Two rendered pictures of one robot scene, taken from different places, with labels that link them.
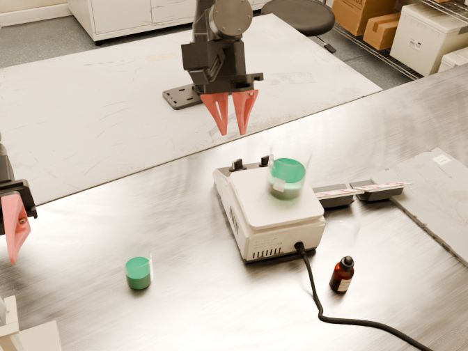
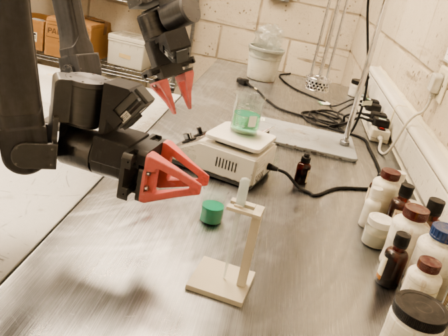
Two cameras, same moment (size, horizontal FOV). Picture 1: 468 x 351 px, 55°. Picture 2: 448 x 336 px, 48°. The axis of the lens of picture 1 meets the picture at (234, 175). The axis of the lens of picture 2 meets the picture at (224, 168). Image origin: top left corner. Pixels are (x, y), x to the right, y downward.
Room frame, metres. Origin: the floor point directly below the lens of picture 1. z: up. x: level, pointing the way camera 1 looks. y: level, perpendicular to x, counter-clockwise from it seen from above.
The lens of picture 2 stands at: (-0.11, 0.72, 1.32)
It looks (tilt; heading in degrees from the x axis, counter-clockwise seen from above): 23 degrees down; 309
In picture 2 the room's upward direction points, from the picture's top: 11 degrees clockwise
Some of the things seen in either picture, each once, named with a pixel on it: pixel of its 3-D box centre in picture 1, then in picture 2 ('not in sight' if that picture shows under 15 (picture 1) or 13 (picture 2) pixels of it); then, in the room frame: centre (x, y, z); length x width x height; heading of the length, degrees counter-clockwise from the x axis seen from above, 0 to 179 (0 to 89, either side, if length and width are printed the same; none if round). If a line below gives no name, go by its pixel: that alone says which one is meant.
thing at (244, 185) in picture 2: not in sight; (241, 194); (0.24, 0.24, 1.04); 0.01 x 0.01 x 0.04; 27
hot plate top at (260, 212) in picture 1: (275, 193); (241, 136); (0.50, -0.07, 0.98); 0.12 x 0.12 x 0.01; 20
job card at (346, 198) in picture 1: (331, 191); not in sight; (0.58, -0.18, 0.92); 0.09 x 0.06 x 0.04; 108
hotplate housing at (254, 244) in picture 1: (266, 201); (226, 152); (0.52, -0.06, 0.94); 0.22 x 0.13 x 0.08; 20
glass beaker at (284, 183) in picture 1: (286, 170); (245, 115); (0.51, -0.08, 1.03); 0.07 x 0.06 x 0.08; 18
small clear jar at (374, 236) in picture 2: not in sight; (377, 231); (0.17, -0.08, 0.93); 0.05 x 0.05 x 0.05
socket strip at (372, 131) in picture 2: not in sight; (372, 117); (0.57, -0.82, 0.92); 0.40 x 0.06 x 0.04; 125
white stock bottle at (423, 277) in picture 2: not in sight; (420, 286); (0.04, 0.05, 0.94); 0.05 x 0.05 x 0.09
